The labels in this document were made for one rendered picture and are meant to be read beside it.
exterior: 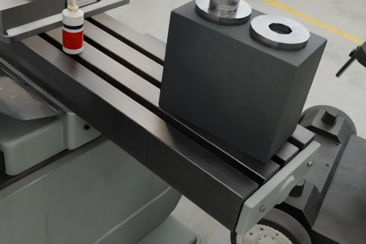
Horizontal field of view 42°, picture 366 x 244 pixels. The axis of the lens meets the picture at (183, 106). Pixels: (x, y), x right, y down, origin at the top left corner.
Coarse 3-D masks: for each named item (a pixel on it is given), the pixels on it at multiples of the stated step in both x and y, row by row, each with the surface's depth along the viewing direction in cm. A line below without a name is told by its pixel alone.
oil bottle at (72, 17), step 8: (72, 0) 90; (72, 8) 90; (64, 16) 90; (72, 16) 90; (80, 16) 91; (64, 24) 91; (72, 24) 91; (80, 24) 92; (64, 32) 92; (72, 32) 92; (80, 32) 93; (64, 40) 93; (72, 40) 93; (80, 40) 94; (64, 48) 95; (72, 48) 94; (80, 48) 95
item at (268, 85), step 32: (192, 32) 73; (224, 32) 71; (256, 32) 69; (288, 32) 73; (192, 64) 76; (224, 64) 72; (256, 64) 69; (288, 64) 66; (160, 96) 84; (192, 96) 79; (224, 96) 75; (256, 96) 72; (288, 96) 69; (224, 128) 78; (256, 128) 74; (288, 128) 79
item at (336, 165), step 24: (312, 120) 144; (336, 120) 143; (336, 144) 139; (360, 144) 145; (312, 168) 129; (336, 168) 133; (360, 168) 136; (312, 192) 119; (336, 192) 126; (360, 192) 128; (312, 216) 116; (336, 216) 119; (360, 216) 121; (312, 240) 117; (336, 240) 113; (360, 240) 114
